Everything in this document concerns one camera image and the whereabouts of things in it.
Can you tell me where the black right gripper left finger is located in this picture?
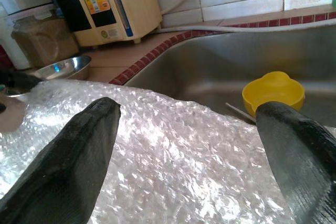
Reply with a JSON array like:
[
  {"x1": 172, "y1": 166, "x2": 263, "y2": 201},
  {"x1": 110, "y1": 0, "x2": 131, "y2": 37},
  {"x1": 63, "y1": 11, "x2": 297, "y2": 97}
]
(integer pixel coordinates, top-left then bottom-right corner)
[{"x1": 0, "y1": 97, "x2": 121, "y2": 224}]

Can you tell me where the white plastic jug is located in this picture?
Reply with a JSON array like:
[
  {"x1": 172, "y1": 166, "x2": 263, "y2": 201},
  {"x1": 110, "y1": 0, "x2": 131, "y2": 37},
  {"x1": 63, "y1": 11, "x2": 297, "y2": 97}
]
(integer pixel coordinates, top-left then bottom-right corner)
[{"x1": 0, "y1": 15, "x2": 31, "y2": 70}]

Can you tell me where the yellow plastic cup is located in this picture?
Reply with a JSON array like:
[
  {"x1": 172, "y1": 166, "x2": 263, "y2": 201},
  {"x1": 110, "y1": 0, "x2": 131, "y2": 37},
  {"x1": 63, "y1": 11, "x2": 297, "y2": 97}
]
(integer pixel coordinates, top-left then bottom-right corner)
[{"x1": 241, "y1": 71, "x2": 306, "y2": 117}]

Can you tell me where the clear bubble wrap sheet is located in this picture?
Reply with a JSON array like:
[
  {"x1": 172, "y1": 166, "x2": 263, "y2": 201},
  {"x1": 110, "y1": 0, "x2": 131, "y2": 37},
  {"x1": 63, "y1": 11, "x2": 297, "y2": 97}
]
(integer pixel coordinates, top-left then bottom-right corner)
[{"x1": 0, "y1": 78, "x2": 297, "y2": 224}]

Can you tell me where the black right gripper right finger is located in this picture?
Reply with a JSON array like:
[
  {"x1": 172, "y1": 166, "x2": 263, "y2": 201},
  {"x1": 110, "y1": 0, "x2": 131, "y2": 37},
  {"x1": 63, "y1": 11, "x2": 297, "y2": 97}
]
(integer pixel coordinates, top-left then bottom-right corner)
[{"x1": 256, "y1": 101, "x2": 336, "y2": 224}]

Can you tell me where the stainless steel sink basin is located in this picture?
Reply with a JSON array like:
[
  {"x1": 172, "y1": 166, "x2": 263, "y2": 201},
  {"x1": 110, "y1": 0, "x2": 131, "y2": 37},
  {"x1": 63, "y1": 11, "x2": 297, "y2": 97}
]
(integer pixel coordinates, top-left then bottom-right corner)
[{"x1": 123, "y1": 26, "x2": 336, "y2": 141}]

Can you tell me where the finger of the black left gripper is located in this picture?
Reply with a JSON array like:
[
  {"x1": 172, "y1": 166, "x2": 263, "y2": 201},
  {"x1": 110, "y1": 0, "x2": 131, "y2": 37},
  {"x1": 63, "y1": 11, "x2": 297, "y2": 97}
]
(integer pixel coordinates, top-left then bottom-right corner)
[{"x1": 0, "y1": 71, "x2": 41, "y2": 97}]

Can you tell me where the white chopstick with green end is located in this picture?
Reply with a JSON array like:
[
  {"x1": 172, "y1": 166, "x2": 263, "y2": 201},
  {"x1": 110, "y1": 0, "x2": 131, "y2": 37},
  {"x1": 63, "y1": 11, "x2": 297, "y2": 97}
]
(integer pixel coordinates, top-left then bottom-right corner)
[{"x1": 225, "y1": 102, "x2": 257, "y2": 124}]

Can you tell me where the beige water ioniser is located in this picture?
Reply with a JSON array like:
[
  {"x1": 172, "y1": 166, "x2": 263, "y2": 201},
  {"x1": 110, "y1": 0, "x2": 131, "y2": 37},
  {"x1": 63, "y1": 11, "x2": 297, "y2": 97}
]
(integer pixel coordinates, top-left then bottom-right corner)
[{"x1": 39, "y1": 0, "x2": 163, "y2": 49}]

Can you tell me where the small steel bowl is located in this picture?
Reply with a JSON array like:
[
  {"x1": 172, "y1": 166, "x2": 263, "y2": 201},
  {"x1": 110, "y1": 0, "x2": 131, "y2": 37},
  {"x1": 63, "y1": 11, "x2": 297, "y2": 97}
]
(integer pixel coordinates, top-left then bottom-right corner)
[{"x1": 5, "y1": 55, "x2": 92, "y2": 98}]

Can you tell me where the jar of brown powder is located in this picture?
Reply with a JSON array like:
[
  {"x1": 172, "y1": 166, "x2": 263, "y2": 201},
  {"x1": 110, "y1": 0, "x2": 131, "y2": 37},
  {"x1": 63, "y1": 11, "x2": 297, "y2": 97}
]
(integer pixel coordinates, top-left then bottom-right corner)
[{"x1": 10, "y1": 8, "x2": 79, "y2": 69}]

